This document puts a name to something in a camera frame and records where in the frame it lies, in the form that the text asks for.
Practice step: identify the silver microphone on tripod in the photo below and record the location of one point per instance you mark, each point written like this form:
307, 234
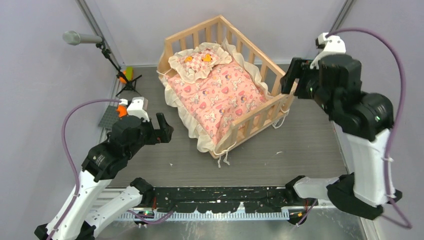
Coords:
73, 38

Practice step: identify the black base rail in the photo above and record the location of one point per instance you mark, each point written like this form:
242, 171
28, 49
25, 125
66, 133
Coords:
254, 199

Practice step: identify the grey building plate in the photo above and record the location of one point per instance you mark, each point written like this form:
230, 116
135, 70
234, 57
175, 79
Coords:
110, 117

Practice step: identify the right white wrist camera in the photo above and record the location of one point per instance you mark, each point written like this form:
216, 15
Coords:
327, 45

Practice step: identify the small checkered ruffled pillow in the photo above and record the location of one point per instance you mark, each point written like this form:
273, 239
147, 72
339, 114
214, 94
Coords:
196, 63

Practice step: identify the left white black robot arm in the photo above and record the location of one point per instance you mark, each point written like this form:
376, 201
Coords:
103, 162

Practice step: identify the wooden slatted pet bed frame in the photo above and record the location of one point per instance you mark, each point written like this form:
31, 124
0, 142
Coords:
219, 30

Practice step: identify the orange green toy ball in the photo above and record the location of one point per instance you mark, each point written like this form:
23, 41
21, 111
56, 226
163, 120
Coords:
129, 74

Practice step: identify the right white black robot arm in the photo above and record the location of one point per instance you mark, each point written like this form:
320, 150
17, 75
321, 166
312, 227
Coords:
366, 119

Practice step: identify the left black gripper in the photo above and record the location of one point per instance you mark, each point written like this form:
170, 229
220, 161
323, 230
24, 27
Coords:
163, 135

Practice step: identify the pink printed cushion with ties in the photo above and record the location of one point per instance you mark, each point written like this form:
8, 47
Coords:
228, 107

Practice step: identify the orange curved toy piece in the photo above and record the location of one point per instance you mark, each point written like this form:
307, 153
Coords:
122, 111

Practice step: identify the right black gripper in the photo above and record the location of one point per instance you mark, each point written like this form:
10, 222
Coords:
298, 67

